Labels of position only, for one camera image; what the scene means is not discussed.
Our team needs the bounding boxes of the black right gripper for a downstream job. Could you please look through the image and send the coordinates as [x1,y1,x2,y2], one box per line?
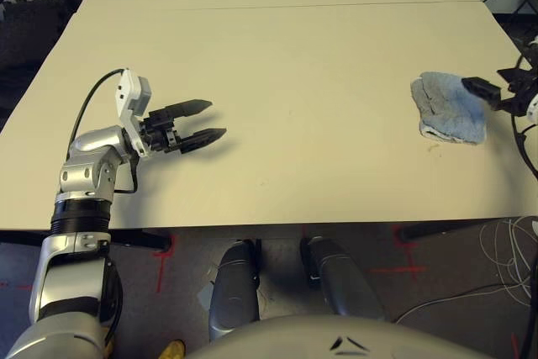
[461,65,538,119]

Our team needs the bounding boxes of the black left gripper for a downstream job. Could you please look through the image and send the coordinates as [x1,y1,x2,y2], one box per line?
[140,98,228,155]

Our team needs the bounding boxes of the light blue terry rag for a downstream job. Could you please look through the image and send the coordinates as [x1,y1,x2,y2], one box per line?
[410,71,487,146]

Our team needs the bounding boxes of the black table foot bar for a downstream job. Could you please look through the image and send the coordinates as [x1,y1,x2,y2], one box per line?
[0,229,174,252]
[398,215,493,245]

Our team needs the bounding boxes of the grey left robot leg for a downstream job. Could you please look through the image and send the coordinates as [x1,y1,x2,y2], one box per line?
[208,239,264,343]

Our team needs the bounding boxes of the grey robot leg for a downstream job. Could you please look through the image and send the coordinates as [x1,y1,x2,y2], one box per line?
[298,236,386,322]
[208,239,264,343]

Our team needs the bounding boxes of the grey paper scrap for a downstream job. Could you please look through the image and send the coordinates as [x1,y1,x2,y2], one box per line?
[198,281,215,312]

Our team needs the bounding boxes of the black foam puzzle mat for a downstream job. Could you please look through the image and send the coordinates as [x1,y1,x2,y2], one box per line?
[0,0,76,124]

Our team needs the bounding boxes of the red floor tape cross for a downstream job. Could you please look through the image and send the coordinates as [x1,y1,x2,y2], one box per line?
[369,226,430,280]

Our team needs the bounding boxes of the grey right robot leg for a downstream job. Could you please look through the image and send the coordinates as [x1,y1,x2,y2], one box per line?
[298,236,386,322]

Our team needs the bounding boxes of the yellow rounded object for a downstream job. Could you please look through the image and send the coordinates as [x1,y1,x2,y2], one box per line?
[162,340,186,359]

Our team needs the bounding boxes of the grey robot torso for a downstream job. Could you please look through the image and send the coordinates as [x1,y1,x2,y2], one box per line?
[184,312,505,359]

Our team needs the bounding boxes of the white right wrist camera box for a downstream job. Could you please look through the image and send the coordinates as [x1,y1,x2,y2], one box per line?
[525,37,538,124]

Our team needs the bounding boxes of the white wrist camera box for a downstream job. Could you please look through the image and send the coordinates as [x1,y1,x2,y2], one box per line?
[113,68,153,159]
[525,37,538,124]

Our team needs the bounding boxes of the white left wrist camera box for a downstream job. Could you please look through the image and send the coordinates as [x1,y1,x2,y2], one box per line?
[113,68,153,159]

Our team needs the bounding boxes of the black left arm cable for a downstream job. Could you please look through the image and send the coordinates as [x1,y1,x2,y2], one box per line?
[66,67,140,195]

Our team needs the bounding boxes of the thin white wire bundle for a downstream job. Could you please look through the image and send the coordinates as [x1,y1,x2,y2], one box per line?
[478,215,538,305]

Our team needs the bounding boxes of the long white floor cable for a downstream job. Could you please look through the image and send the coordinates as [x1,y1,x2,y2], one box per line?
[397,282,518,322]

